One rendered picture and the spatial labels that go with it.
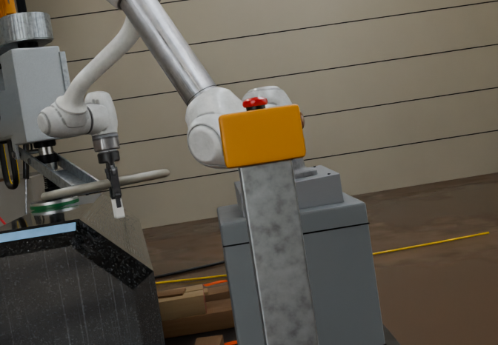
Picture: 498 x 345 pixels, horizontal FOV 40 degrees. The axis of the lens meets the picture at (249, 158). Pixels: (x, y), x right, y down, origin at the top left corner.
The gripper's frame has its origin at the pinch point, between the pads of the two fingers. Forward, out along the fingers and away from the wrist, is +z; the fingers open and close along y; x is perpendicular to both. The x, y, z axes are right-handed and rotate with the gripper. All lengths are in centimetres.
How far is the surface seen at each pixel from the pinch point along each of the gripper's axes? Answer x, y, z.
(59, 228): 20.1, 9.4, 3.4
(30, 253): 31.3, 6.2, 9.8
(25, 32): 17, 69, -81
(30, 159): 24, 87, -26
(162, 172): -19.4, 7.7, -9.5
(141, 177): -10.0, 0.6, -9.3
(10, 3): 18, 144, -114
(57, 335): 27.2, 6.9, 39.5
